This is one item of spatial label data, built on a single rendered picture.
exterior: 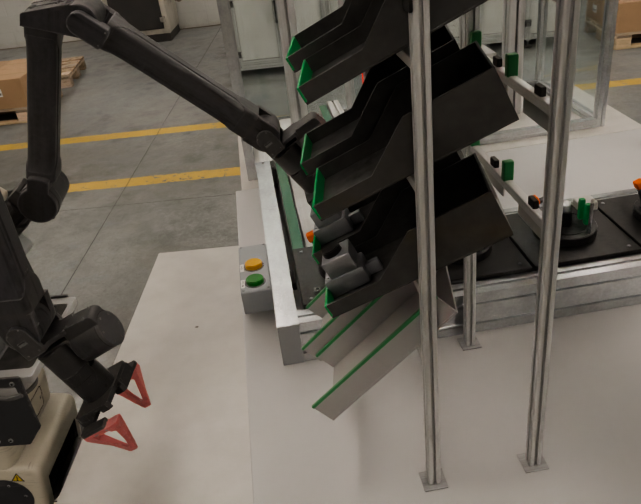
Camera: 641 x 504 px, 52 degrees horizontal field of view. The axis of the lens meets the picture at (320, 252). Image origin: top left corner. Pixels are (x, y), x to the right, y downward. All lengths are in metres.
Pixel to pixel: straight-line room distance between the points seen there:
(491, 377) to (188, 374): 0.62
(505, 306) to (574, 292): 0.15
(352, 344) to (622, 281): 0.65
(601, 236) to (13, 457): 1.32
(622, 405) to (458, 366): 0.30
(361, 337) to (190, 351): 0.50
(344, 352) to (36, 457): 0.67
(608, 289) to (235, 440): 0.83
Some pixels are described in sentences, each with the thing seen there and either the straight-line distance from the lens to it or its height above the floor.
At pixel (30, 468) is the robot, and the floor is 0.80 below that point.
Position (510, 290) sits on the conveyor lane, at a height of 0.95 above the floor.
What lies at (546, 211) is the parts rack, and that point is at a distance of 0.91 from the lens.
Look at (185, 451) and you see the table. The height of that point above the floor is 0.86.
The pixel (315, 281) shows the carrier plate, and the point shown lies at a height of 0.97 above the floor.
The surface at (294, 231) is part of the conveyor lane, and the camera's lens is 1.71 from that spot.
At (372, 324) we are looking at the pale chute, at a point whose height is 1.08.
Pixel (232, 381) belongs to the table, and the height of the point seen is 0.86.
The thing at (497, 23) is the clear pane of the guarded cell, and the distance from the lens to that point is 2.84.
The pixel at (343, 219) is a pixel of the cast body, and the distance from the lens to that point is 1.11.
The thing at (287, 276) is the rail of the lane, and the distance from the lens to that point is 1.51.
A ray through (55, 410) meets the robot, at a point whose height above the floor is 0.80.
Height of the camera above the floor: 1.76
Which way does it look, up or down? 30 degrees down
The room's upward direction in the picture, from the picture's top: 7 degrees counter-clockwise
